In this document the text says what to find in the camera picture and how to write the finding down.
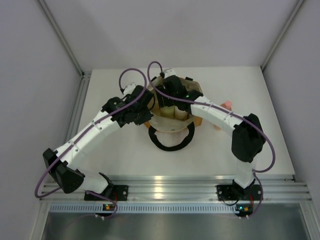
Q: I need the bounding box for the tan canvas tote bag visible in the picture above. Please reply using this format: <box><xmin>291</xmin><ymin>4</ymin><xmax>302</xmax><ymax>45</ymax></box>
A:
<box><xmin>144</xmin><ymin>73</ymin><xmax>203</xmax><ymax>152</ymax></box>

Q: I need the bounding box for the orange bottle pink cap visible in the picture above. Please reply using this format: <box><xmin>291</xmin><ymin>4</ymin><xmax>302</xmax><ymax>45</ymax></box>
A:
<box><xmin>220</xmin><ymin>100</ymin><xmax>232</xmax><ymax>111</ymax></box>

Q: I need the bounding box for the green pump bottle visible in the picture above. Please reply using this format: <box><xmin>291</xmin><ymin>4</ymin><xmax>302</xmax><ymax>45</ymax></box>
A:
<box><xmin>159</xmin><ymin>105</ymin><xmax>175</xmax><ymax>119</ymax></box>

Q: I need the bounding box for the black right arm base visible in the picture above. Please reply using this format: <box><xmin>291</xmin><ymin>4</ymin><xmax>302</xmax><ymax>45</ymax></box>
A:
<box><xmin>216</xmin><ymin>184</ymin><xmax>262</xmax><ymax>202</ymax></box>

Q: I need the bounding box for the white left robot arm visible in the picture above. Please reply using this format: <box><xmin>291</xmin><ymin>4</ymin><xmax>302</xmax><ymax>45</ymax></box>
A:
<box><xmin>42</xmin><ymin>84</ymin><xmax>155</xmax><ymax>200</ymax></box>

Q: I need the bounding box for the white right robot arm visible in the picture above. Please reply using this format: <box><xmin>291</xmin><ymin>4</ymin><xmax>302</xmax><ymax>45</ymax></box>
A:
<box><xmin>152</xmin><ymin>75</ymin><xmax>266</xmax><ymax>199</ymax></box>

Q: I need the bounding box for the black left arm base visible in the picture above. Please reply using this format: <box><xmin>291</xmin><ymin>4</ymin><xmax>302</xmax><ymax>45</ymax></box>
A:
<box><xmin>84</xmin><ymin>184</ymin><xmax>129</xmax><ymax>202</ymax></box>

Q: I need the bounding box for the cream cylindrical bottle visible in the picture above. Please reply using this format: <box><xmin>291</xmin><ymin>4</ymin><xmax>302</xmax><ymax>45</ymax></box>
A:
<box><xmin>174</xmin><ymin>108</ymin><xmax>188</xmax><ymax>121</ymax></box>

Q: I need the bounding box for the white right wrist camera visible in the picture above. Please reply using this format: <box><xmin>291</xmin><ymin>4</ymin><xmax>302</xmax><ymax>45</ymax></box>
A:
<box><xmin>163</xmin><ymin>68</ymin><xmax>177</xmax><ymax>79</ymax></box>

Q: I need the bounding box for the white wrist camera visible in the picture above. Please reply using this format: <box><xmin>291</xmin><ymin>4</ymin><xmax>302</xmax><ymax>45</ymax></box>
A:
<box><xmin>122</xmin><ymin>82</ymin><xmax>137</xmax><ymax>96</ymax></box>
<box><xmin>163</xmin><ymin>68</ymin><xmax>177</xmax><ymax>79</ymax></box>

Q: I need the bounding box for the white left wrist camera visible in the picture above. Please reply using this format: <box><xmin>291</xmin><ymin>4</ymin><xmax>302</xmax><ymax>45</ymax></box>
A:
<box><xmin>122</xmin><ymin>82</ymin><xmax>137</xmax><ymax>96</ymax></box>

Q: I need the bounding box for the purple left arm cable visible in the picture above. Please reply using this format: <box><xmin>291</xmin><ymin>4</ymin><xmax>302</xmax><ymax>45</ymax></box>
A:
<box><xmin>34</xmin><ymin>67</ymin><xmax>151</xmax><ymax>221</ymax></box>

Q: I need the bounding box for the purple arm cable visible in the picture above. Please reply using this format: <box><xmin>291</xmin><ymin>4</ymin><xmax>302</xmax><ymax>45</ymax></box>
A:
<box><xmin>34</xmin><ymin>67</ymin><xmax>151</xmax><ymax>221</ymax></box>
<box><xmin>147</xmin><ymin>60</ymin><xmax>276</xmax><ymax>220</ymax></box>

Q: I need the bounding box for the perforated cable duct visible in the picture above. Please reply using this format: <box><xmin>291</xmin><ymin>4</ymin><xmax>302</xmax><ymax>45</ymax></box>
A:
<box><xmin>49</xmin><ymin>203</ymin><xmax>249</xmax><ymax>214</ymax></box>

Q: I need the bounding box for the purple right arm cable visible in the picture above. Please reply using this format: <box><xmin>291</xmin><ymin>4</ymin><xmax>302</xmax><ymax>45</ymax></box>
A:
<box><xmin>147</xmin><ymin>60</ymin><xmax>276</xmax><ymax>220</ymax></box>

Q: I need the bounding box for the aluminium frame rail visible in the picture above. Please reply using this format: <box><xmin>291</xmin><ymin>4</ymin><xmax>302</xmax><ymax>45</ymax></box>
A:
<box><xmin>38</xmin><ymin>174</ymin><xmax>313</xmax><ymax>204</ymax></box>

